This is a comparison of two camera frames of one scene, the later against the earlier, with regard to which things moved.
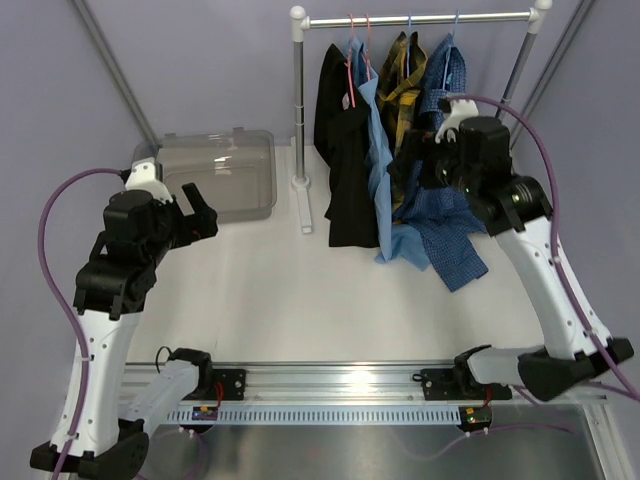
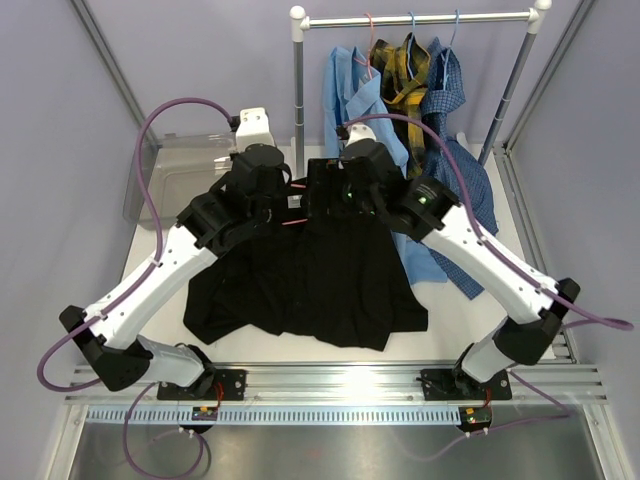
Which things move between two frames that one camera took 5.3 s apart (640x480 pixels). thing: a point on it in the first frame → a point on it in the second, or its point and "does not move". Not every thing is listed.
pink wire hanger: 349,64 → 295,221
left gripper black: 194,226 → 282,186
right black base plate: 459,384 does not move
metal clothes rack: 300,23 does not move
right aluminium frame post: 551,70 does not move
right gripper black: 422,147 → 326,173
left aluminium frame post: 89,23 does not move
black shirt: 342,137 → 334,277
